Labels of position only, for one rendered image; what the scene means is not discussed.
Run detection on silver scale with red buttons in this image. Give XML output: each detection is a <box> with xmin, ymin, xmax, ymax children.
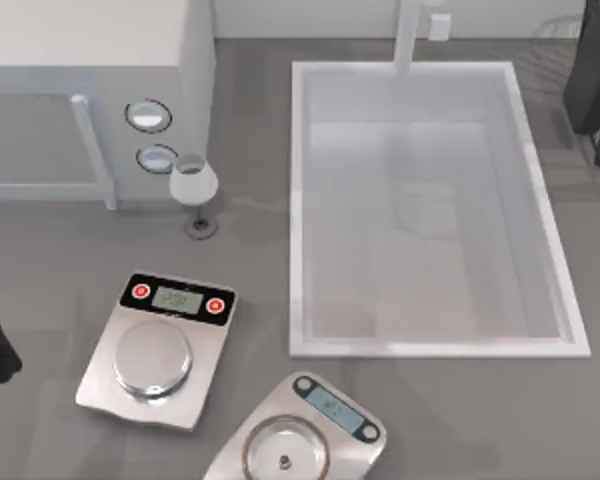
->
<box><xmin>74</xmin><ymin>271</ymin><xmax>238</xmax><ymax>432</ymax></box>

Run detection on tall white tap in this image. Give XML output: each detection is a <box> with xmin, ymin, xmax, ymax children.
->
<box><xmin>392</xmin><ymin>0</ymin><xmax>451</xmax><ymax>77</ymax></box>

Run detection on white wall socket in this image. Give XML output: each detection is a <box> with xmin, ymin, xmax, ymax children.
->
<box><xmin>429</xmin><ymin>13</ymin><xmax>452</xmax><ymax>42</ymax></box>

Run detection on large round microwave knob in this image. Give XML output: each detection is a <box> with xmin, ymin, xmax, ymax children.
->
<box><xmin>124</xmin><ymin>98</ymin><xmax>174</xmax><ymax>135</ymax></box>

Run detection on pale microwave door handle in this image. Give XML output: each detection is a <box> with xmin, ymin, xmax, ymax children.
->
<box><xmin>69</xmin><ymin>93</ymin><xmax>118</xmax><ymax>211</ymax></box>

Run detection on white sink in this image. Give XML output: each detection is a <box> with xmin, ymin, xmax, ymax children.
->
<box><xmin>288</xmin><ymin>60</ymin><xmax>592</xmax><ymax>359</ymax></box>

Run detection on small round microwave knob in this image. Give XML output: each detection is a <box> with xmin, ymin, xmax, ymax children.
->
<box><xmin>135</xmin><ymin>144</ymin><xmax>179</xmax><ymax>175</ymax></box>

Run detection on silver scale with blue display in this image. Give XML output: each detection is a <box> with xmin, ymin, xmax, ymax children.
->
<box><xmin>202</xmin><ymin>370</ymin><xmax>388</xmax><ymax>480</ymax></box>

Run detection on pale microwave oven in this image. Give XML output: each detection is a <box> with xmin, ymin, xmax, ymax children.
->
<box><xmin>0</xmin><ymin>0</ymin><xmax>217</xmax><ymax>212</ymax></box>

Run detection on clear wine glass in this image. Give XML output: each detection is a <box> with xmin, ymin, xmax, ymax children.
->
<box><xmin>168</xmin><ymin>153</ymin><xmax>219</xmax><ymax>241</ymax></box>

